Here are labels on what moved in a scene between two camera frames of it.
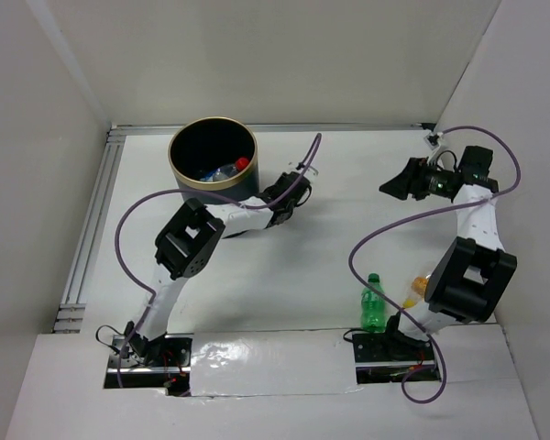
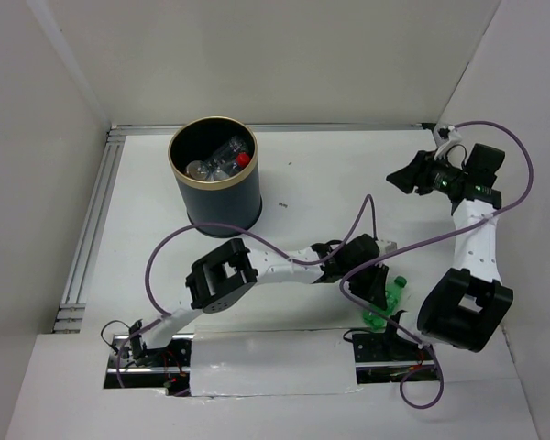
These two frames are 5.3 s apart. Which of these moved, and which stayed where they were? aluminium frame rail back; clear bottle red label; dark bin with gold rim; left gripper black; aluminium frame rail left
Moved: clear bottle red label; left gripper black
Stayed: aluminium frame rail back; aluminium frame rail left; dark bin with gold rim
